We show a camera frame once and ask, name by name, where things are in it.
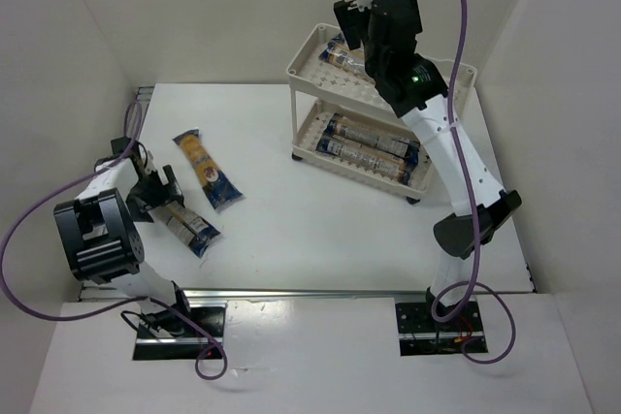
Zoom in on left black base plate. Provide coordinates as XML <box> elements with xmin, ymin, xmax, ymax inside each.
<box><xmin>121</xmin><ymin>302</ymin><xmax>226</xmax><ymax>362</ymax></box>

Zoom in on yellow blue spaghetti bag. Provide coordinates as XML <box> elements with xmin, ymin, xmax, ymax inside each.
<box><xmin>173</xmin><ymin>129</ymin><xmax>243</xmax><ymax>211</ymax></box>

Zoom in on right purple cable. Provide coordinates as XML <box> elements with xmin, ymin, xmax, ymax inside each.
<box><xmin>356</xmin><ymin>0</ymin><xmax>516</xmax><ymax>365</ymax></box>

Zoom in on aluminium table frame rail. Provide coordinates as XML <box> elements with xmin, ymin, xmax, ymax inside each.
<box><xmin>77</xmin><ymin>85</ymin><xmax>535</xmax><ymax>303</ymax></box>

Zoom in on white two-tier shelf cart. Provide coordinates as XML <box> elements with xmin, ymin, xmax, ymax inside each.
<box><xmin>284</xmin><ymin>22</ymin><xmax>478</xmax><ymax>206</ymax></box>

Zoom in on label-side blue spaghetti bag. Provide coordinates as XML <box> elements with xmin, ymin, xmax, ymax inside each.
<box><xmin>315</xmin><ymin>136</ymin><xmax>418</xmax><ymax>185</ymax></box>

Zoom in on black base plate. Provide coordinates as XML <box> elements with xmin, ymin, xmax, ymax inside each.
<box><xmin>395</xmin><ymin>301</ymin><xmax>488</xmax><ymax>357</ymax></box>
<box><xmin>121</xmin><ymin>302</ymin><xmax>226</xmax><ymax>362</ymax></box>

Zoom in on long yellow spaghetti bag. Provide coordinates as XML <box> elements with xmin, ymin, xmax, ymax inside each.
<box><xmin>324</xmin><ymin>112</ymin><xmax>416</xmax><ymax>157</ymax></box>

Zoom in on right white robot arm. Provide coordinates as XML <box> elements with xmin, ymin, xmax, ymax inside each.
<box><xmin>334</xmin><ymin>0</ymin><xmax>522</xmax><ymax>322</ymax></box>

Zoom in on purple cable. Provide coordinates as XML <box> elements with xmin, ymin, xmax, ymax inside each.
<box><xmin>1</xmin><ymin>102</ymin><xmax>228</xmax><ymax>381</ymax></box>
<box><xmin>356</xmin><ymin>0</ymin><xmax>516</xmax><ymax>365</ymax></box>

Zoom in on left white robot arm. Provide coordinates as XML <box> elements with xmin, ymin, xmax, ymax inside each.
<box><xmin>53</xmin><ymin>137</ymin><xmax>190</xmax><ymax>334</ymax></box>

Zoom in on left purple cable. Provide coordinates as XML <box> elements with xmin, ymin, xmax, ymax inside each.
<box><xmin>1</xmin><ymin>102</ymin><xmax>228</xmax><ymax>381</ymax></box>

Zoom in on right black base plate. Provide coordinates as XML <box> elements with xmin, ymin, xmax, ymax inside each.
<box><xmin>395</xmin><ymin>301</ymin><xmax>488</xmax><ymax>357</ymax></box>

